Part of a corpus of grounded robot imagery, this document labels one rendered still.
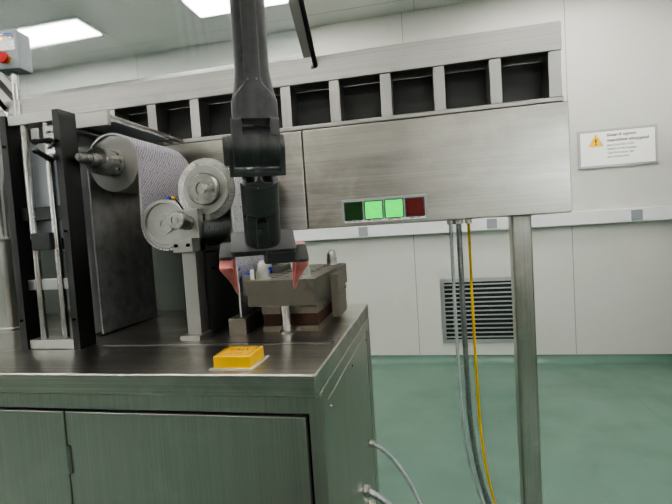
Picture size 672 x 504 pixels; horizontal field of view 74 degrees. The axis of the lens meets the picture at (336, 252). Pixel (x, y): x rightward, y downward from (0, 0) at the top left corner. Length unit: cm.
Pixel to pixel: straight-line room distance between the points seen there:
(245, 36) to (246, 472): 71
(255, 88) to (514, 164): 87
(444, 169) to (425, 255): 237
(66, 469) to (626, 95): 386
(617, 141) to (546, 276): 110
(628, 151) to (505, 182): 265
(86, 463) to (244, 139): 72
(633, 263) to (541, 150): 267
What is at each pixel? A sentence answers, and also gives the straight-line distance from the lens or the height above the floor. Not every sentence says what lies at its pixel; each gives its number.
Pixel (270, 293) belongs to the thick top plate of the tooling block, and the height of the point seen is 100.
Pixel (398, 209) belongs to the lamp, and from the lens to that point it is 131.
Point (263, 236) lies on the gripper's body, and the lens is 69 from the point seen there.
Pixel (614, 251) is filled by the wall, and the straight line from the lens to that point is 390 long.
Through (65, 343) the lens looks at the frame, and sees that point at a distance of 121.
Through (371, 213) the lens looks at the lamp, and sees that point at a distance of 132.
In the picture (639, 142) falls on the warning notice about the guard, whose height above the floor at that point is 162.
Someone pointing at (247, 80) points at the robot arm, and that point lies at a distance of 65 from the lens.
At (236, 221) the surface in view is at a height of 117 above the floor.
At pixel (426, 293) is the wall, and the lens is 369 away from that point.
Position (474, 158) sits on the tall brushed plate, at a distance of 133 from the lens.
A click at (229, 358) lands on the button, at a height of 92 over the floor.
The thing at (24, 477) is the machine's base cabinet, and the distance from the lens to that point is 119.
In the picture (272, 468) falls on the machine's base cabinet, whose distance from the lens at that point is 88.
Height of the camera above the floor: 114
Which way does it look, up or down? 3 degrees down
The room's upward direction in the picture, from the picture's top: 4 degrees counter-clockwise
